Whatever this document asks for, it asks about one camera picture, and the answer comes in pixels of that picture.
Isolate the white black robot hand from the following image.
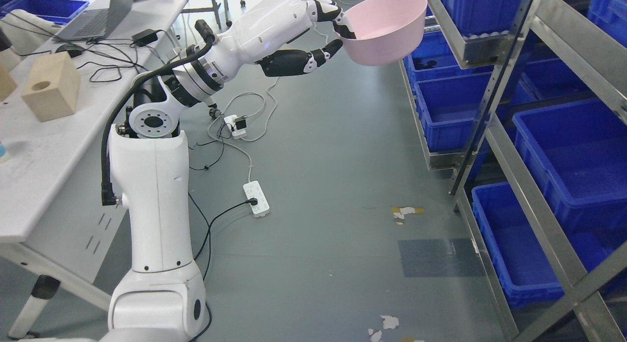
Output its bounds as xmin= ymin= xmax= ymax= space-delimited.
xmin=203 ymin=0 xmax=356 ymax=82

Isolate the wooden block with hole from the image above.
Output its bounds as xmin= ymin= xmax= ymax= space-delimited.
xmin=22 ymin=51 xmax=81 ymax=122

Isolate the metal shelf rack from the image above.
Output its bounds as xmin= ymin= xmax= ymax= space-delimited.
xmin=414 ymin=0 xmax=626 ymax=342

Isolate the grey laptop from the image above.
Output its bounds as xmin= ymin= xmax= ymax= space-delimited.
xmin=53 ymin=0 xmax=134 ymax=42

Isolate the blue bin on rack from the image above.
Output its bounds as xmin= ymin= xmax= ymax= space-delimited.
xmin=512 ymin=99 xmax=627 ymax=233

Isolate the white desk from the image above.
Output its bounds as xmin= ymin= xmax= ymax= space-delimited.
xmin=0 ymin=0 xmax=196 ymax=339

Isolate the blue bin rack lower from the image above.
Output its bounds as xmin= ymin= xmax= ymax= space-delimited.
xmin=471 ymin=183 xmax=626 ymax=308

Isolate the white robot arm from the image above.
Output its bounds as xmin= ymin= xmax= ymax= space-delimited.
xmin=101 ymin=40 xmax=213 ymax=342

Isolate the pink plastic bowl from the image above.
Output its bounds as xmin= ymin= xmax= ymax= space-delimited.
xmin=342 ymin=0 xmax=428 ymax=67

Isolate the small white power strip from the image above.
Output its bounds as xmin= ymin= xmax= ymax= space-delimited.
xmin=223 ymin=115 xmax=247 ymax=140

